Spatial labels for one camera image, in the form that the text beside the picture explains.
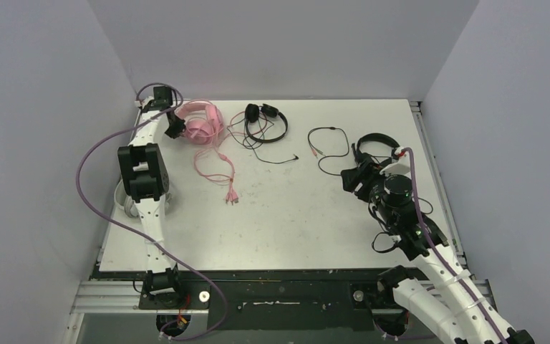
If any pink headset with cable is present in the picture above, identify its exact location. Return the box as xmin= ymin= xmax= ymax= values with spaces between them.
xmin=175 ymin=99 xmax=238 ymax=205

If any white grey gaming headset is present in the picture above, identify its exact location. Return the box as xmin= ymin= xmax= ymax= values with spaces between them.
xmin=113 ymin=181 xmax=159 ymax=218

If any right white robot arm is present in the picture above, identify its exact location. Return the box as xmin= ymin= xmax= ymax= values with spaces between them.
xmin=341 ymin=150 xmax=534 ymax=343

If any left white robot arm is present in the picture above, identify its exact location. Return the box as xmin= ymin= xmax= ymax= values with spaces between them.
xmin=117 ymin=82 xmax=187 ymax=308

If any small black on-ear headphones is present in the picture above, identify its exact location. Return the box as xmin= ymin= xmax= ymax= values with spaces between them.
xmin=226 ymin=103 xmax=299 ymax=165

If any black headset with microphone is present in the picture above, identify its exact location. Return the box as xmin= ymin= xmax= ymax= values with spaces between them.
xmin=336 ymin=133 xmax=417 ymax=214

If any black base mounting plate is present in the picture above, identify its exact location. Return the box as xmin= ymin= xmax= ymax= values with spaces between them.
xmin=132 ymin=269 xmax=409 ymax=335

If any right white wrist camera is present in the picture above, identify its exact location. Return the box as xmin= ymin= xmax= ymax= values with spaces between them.
xmin=380 ymin=148 xmax=411 ymax=176

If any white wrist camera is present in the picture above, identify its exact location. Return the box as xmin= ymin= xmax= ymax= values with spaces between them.
xmin=134 ymin=96 xmax=156 ymax=113
xmin=380 ymin=148 xmax=411 ymax=176

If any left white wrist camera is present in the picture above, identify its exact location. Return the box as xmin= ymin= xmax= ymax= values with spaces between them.
xmin=134 ymin=96 xmax=156 ymax=113

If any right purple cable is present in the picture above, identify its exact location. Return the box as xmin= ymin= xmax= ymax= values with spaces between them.
xmin=400 ymin=147 xmax=511 ymax=344

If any aluminium frame rail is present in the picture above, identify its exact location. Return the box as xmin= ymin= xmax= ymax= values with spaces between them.
xmin=64 ymin=279 xmax=499 ymax=344

